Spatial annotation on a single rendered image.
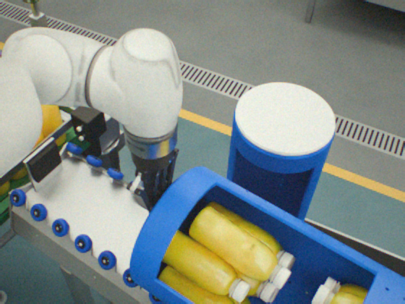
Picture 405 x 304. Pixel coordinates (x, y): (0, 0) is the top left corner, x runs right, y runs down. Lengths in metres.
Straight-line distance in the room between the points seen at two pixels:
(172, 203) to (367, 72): 2.51
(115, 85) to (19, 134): 0.31
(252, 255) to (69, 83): 0.45
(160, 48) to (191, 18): 2.84
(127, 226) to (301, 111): 0.57
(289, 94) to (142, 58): 0.82
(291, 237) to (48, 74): 0.63
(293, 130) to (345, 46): 2.16
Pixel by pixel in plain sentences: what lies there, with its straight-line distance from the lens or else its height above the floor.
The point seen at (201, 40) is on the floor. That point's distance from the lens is 3.32.
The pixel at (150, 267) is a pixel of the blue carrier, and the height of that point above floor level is 1.15.
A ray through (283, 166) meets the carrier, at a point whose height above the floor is 0.99.
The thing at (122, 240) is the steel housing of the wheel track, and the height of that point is 0.93.
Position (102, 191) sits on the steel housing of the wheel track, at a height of 0.93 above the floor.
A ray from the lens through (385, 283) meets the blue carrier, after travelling 0.92.
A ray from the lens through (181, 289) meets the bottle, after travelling 0.99.
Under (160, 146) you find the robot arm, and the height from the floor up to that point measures 1.40.
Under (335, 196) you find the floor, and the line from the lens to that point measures 2.55.
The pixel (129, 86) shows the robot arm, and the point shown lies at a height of 1.53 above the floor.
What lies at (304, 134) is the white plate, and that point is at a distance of 1.33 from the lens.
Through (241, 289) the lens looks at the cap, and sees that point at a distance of 0.95.
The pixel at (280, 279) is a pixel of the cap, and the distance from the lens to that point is 0.94.
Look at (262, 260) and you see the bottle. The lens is 0.93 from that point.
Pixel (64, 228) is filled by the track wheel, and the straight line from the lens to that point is 1.23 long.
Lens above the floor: 1.99
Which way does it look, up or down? 50 degrees down
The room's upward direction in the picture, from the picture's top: 3 degrees clockwise
